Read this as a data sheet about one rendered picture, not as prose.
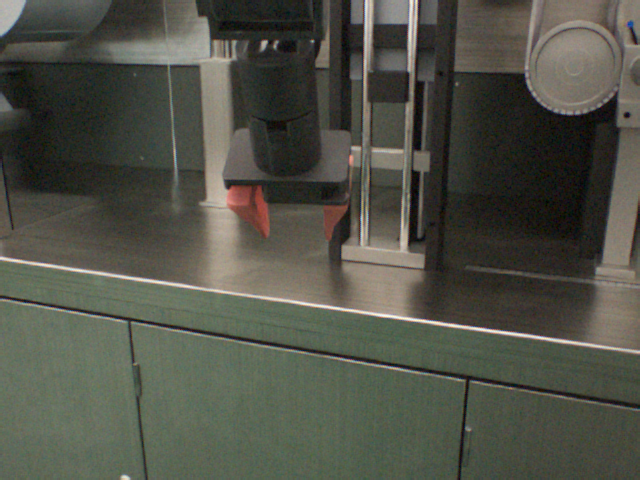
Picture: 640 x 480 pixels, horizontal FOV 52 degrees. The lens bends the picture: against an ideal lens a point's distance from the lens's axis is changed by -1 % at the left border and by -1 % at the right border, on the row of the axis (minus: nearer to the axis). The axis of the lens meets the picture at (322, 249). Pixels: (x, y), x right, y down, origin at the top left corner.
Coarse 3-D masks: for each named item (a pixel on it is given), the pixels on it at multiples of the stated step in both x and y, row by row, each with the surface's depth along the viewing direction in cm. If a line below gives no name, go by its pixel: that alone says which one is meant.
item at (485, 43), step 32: (192, 0) 141; (480, 0) 121; (544, 0) 118; (576, 0) 116; (608, 0) 114; (192, 32) 143; (480, 32) 123; (512, 32) 121; (544, 32) 119; (192, 64) 145; (320, 64) 135; (480, 64) 125; (512, 64) 123
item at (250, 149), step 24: (264, 120) 49; (288, 120) 49; (312, 120) 50; (240, 144) 56; (264, 144) 51; (288, 144) 51; (312, 144) 52; (336, 144) 55; (240, 168) 54; (264, 168) 53; (288, 168) 52; (312, 168) 54; (336, 168) 53
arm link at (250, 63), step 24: (240, 48) 47; (264, 48) 46; (288, 48) 46; (312, 48) 47; (240, 72) 48; (264, 72) 46; (288, 72) 46; (312, 72) 48; (264, 96) 47; (288, 96) 47; (312, 96) 49
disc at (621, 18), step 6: (624, 0) 85; (630, 0) 84; (618, 6) 85; (624, 6) 85; (630, 6) 85; (618, 12) 85; (624, 12) 85; (630, 12) 85; (618, 18) 86; (624, 18) 85; (630, 18) 85; (618, 24) 86; (624, 24) 85; (624, 30) 86; (624, 36) 86; (630, 36) 86; (636, 36) 85; (624, 42) 86; (630, 42) 86
